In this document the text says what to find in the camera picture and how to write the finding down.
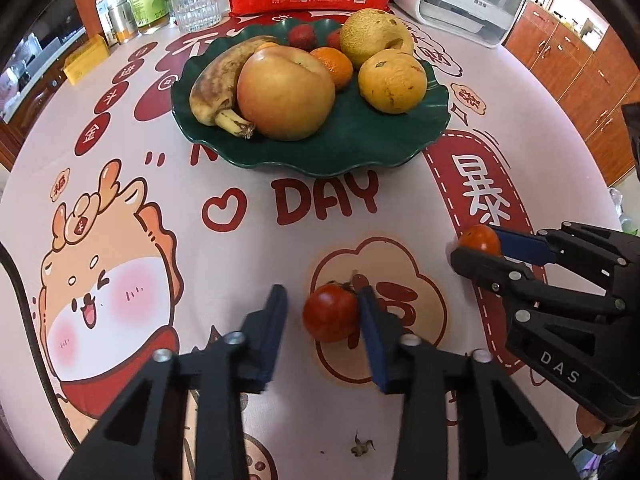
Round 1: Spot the metal can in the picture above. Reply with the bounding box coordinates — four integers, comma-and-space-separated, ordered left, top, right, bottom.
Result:
107, 0, 140, 45

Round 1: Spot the red yellow apple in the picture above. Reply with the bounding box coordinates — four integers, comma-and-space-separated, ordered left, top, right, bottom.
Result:
236, 46, 336, 142

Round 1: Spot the yellow tin box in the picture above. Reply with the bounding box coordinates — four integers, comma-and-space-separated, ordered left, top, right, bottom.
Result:
61, 35, 112, 86

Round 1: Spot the black cable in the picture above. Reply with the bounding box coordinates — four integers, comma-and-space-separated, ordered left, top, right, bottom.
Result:
0, 242, 76, 451

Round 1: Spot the white carton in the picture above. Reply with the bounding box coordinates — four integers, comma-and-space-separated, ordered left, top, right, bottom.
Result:
95, 0, 123, 36

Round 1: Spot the large yellow spotted orange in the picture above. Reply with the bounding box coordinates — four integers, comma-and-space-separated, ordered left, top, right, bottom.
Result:
358, 50, 428, 114

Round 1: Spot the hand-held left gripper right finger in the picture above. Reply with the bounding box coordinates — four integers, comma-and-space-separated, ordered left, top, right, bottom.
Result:
356, 286, 581, 480

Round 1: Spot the cherry tomato with stem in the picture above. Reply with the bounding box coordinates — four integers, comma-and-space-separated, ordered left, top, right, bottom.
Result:
302, 282, 362, 343

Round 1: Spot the spotted ripe banana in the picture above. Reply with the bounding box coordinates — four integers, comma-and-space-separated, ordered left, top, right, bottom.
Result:
189, 35, 281, 140

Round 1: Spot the small cherry tomato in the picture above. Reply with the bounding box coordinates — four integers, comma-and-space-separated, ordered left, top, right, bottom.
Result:
459, 225, 502, 258

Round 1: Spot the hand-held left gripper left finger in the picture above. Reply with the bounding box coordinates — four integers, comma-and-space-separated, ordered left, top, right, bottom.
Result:
57, 284, 290, 480

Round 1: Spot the printed cartoon tablecloth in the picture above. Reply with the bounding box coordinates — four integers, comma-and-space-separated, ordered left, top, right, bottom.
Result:
0, 7, 631, 480

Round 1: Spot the wooden cabinet with handles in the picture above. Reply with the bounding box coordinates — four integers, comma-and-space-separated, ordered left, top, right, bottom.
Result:
505, 2, 640, 186

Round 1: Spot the carved wooden cabinet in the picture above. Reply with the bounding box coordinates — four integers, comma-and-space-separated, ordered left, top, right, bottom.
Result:
0, 60, 76, 171

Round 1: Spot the clear drinking glass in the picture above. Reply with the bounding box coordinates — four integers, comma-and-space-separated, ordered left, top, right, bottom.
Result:
169, 0, 222, 34

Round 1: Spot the white countertop appliance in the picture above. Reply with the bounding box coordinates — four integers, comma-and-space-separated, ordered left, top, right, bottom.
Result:
391, 0, 533, 50

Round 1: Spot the dried tomato stem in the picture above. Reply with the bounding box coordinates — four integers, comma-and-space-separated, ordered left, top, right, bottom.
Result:
350, 430, 376, 457

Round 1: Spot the deep orange tangerine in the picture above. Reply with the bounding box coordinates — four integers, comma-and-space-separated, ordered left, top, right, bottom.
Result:
310, 46, 354, 93

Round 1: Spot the yellow netted melon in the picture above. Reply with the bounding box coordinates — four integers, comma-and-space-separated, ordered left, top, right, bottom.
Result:
340, 8, 415, 68

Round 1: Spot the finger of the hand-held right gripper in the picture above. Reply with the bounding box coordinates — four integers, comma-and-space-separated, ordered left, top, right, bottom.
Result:
450, 246, 628, 322
492, 220, 633, 287

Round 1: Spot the dark green wavy plate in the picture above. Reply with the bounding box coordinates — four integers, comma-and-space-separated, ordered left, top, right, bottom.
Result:
171, 17, 451, 177

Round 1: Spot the dark glass appliance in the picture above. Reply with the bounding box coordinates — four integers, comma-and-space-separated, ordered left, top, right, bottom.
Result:
0, 0, 93, 121

